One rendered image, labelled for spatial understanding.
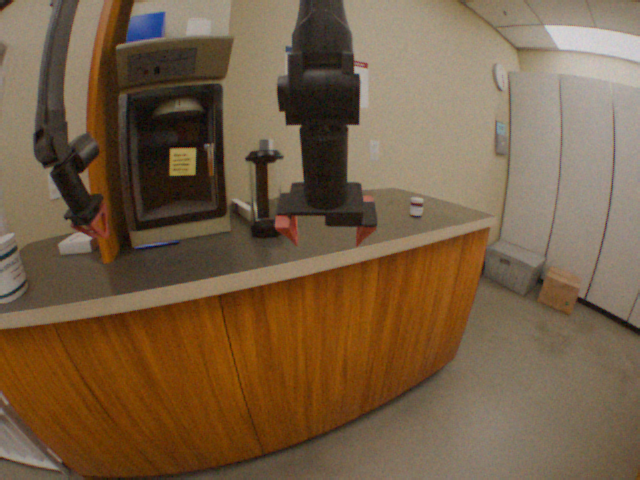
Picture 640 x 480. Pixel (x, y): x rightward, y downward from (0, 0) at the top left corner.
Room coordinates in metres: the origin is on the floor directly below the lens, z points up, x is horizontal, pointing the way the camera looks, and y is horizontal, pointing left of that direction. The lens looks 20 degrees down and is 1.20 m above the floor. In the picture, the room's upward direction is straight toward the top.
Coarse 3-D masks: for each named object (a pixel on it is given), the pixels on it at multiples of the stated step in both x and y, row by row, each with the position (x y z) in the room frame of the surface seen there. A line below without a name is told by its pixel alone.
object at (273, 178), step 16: (256, 160) 0.72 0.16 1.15; (272, 160) 0.73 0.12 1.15; (256, 176) 0.73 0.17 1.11; (272, 176) 0.74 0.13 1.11; (256, 192) 0.73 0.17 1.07; (272, 192) 0.74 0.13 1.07; (256, 208) 0.73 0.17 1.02; (272, 208) 0.74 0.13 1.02; (256, 224) 0.73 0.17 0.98; (272, 224) 0.73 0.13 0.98
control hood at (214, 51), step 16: (128, 48) 0.56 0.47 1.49; (144, 48) 0.59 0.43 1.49; (160, 48) 0.62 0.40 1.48; (176, 48) 0.64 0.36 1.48; (208, 48) 0.69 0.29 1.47; (224, 48) 0.71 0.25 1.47; (208, 64) 0.72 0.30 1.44; (224, 64) 0.74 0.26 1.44; (128, 80) 0.63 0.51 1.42; (144, 80) 0.65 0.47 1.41; (160, 80) 0.68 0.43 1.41
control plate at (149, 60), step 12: (192, 48) 0.66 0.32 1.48; (132, 60) 0.59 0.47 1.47; (144, 60) 0.61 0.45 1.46; (156, 60) 0.63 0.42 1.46; (168, 60) 0.65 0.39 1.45; (180, 60) 0.67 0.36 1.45; (192, 60) 0.69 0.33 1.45; (132, 72) 0.62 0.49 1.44; (168, 72) 0.68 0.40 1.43; (180, 72) 0.70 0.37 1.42; (192, 72) 0.71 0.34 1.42
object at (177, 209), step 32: (128, 96) 0.65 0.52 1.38; (160, 96) 0.69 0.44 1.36; (192, 96) 0.74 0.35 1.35; (128, 128) 0.65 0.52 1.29; (160, 128) 0.69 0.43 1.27; (192, 128) 0.74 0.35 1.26; (128, 160) 0.65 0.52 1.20; (160, 160) 0.69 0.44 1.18; (160, 192) 0.69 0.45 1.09; (192, 192) 0.73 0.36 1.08; (224, 192) 0.78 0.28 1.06; (160, 224) 0.68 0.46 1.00
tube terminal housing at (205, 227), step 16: (160, 0) 0.69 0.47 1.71; (176, 0) 0.71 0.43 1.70; (192, 0) 0.74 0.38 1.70; (208, 0) 0.76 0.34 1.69; (224, 0) 0.78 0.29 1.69; (176, 16) 0.72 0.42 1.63; (192, 16) 0.74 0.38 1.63; (208, 16) 0.76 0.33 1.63; (224, 16) 0.79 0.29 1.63; (176, 32) 0.72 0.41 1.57; (224, 32) 0.79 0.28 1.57; (176, 80) 0.73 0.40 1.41; (192, 80) 0.75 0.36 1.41; (208, 80) 0.77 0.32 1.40; (224, 80) 0.79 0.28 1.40; (224, 96) 0.79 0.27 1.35; (224, 112) 0.79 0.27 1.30; (224, 128) 0.79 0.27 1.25; (224, 144) 0.79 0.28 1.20; (224, 160) 0.79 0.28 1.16; (192, 224) 0.74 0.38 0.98; (208, 224) 0.76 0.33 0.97; (224, 224) 0.79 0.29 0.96; (144, 240) 0.66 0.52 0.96; (160, 240) 0.69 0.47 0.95
